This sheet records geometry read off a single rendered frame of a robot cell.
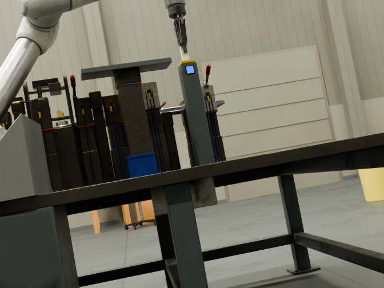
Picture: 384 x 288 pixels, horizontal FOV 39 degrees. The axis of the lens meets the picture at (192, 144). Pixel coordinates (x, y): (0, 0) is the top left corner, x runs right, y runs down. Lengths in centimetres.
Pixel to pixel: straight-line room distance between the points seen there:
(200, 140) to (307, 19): 1011
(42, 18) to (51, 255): 95
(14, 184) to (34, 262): 24
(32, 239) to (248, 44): 1033
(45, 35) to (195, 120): 69
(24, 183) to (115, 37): 997
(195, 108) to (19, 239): 95
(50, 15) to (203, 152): 81
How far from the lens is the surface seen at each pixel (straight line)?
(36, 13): 217
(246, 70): 1157
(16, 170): 166
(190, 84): 228
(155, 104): 239
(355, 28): 1258
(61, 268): 168
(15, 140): 166
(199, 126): 226
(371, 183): 659
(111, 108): 237
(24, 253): 169
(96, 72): 222
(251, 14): 1196
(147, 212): 948
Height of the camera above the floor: 67
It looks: 3 degrees up
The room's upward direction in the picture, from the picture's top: 10 degrees counter-clockwise
